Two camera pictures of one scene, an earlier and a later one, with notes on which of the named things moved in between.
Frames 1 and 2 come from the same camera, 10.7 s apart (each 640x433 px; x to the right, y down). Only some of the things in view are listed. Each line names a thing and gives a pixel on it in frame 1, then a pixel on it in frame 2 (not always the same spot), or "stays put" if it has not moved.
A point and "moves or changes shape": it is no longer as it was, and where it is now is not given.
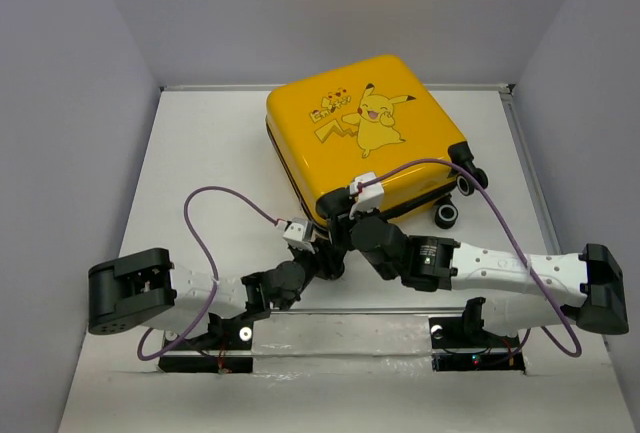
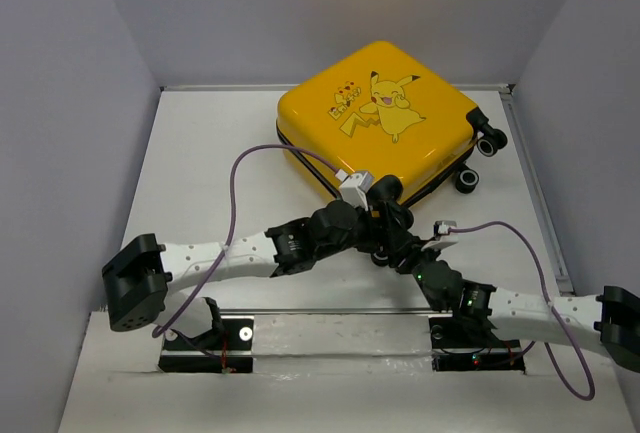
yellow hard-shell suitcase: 332,120 moves or changes shape
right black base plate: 464,344 stays put
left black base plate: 228,349 stays put
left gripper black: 326,261 to 393,231
